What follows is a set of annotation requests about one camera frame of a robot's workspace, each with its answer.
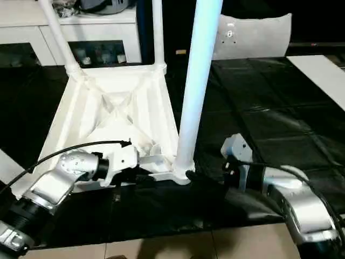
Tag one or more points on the white plastic table top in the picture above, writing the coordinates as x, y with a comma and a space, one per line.
81, 108

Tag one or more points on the white plastic table leg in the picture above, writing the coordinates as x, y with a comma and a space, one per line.
199, 67
58, 35
8, 159
158, 35

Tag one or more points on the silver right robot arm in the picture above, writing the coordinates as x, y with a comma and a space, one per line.
304, 205

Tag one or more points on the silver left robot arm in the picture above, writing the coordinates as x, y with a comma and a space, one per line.
72, 162

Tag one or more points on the black work mat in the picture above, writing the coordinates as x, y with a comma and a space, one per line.
269, 108

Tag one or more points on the dark robot foot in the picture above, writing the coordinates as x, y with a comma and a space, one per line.
121, 257

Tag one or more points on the small white cup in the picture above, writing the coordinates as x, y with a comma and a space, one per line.
121, 58

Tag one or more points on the white flat board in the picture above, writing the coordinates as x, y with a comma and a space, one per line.
318, 70

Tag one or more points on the light grey pillow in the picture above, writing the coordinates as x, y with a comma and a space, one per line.
256, 37

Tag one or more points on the dark bag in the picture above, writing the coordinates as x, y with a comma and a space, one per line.
107, 6

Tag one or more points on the black sofa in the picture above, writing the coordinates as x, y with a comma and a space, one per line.
310, 16

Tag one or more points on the white cabinet with glass doors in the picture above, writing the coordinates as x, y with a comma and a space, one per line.
27, 29

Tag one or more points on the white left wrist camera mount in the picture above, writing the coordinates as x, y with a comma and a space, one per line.
121, 159

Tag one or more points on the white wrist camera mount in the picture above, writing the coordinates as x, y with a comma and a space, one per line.
121, 159
240, 145

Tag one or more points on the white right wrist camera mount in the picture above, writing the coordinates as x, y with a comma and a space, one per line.
240, 145

